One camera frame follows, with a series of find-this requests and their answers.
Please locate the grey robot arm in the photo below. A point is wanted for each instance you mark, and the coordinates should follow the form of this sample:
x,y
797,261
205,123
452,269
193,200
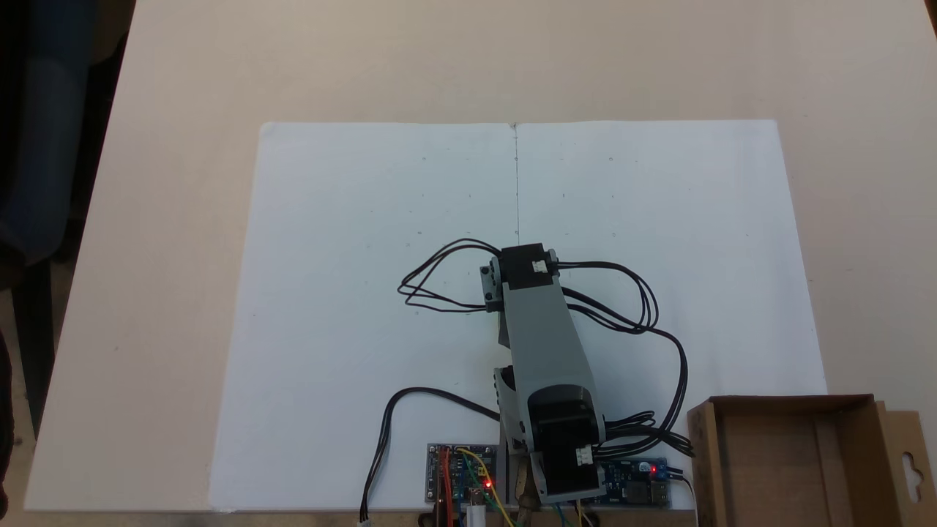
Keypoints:
x,y
542,337

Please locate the white paper sheet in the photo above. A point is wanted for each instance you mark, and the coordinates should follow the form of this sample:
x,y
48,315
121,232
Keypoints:
x,y
351,219

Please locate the white usb plug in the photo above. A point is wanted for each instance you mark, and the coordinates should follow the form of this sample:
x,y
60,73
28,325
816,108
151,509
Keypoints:
x,y
476,517

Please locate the blue circuit board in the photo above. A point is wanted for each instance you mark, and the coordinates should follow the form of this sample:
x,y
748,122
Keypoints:
x,y
637,487

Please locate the brown cardboard box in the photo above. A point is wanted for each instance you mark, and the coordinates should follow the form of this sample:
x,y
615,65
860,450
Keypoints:
x,y
790,461

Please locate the dark blue chair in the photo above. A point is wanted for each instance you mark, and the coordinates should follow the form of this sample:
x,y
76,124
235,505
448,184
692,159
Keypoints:
x,y
44,146

